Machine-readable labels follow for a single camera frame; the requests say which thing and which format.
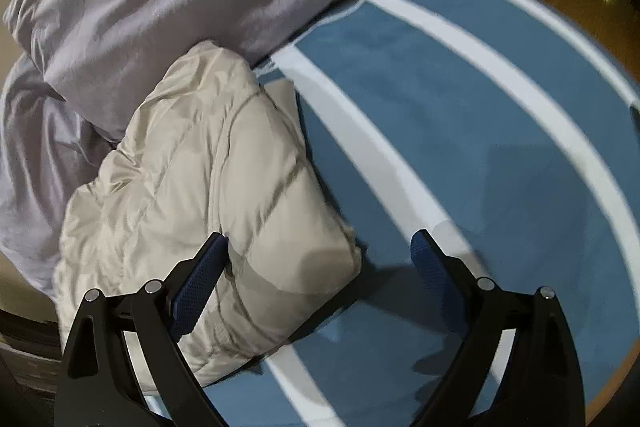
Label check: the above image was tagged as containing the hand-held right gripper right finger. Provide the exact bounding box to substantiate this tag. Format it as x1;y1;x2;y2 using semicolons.
410;229;587;427

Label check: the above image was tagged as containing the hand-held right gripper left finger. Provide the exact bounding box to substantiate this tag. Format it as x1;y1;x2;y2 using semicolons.
57;232;231;427

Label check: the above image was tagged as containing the beige puffer jacket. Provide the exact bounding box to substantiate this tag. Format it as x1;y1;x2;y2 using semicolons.
52;41;363;390

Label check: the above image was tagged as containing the blue white striped bed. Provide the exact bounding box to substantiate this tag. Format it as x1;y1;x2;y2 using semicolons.
145;0;640;427

